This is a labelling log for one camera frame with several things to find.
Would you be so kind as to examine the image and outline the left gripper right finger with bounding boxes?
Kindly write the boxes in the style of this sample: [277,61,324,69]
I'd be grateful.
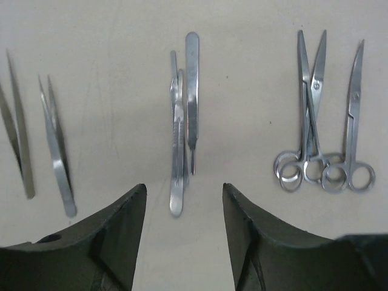
[222,184,387,290]

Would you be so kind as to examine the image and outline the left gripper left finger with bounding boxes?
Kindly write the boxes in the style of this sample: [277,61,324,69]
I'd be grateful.
[1,184,147,290]

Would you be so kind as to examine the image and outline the straight steel scissors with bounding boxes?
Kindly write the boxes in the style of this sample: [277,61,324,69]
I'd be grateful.
[273,30,344,193]

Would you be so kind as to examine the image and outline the steel tweezers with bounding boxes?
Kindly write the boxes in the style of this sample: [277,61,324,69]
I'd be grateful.
[38,76,77,218]
[1,51,36,199]

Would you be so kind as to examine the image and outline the curved steel scissors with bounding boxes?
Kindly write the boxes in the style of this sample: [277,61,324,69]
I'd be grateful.
[321,40,376,193]

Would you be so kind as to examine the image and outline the beige cloth wrap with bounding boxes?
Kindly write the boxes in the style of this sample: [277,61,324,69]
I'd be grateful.
[1,1,387,290]

